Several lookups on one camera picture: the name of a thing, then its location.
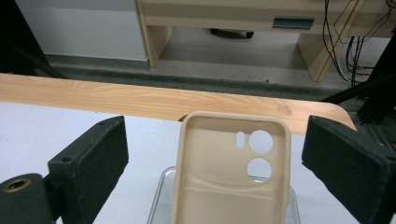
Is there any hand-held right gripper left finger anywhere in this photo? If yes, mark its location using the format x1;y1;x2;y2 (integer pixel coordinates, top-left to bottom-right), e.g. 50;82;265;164
47;115;130;224

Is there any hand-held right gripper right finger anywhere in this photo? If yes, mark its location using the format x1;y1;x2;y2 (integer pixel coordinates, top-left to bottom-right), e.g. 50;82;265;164
301;114;396;224

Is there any clear plastic tray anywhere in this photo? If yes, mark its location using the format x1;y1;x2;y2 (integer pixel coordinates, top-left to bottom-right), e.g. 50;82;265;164
146;165;302;224

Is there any beige phone case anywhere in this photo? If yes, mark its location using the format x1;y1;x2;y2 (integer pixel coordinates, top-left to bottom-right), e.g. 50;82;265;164
170;110;293;224

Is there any light wooden board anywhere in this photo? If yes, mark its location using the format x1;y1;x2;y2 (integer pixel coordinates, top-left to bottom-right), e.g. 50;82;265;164
0;72;358;136

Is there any white cabinet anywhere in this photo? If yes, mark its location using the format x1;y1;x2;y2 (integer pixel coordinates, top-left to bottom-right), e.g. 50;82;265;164
13;0;149;63

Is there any black curtain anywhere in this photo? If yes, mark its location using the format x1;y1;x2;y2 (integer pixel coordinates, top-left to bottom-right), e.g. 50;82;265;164
0;0;68;79

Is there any black chair base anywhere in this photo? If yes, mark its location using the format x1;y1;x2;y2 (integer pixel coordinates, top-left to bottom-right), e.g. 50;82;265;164
208;27;255;40

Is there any beige wooden desk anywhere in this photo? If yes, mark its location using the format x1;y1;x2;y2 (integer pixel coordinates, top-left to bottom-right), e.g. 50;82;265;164
135;0;396;83

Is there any black diagonal frame strut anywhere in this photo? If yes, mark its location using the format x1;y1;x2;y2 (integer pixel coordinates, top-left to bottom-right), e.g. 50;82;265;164
320;31;396;126

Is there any bundle of black hanging cables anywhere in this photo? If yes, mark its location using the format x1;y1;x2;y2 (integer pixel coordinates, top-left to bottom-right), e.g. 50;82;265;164
321;0;396;88

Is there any grey drawer handle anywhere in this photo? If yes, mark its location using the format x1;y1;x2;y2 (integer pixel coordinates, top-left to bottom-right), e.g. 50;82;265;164
272;15;316;31

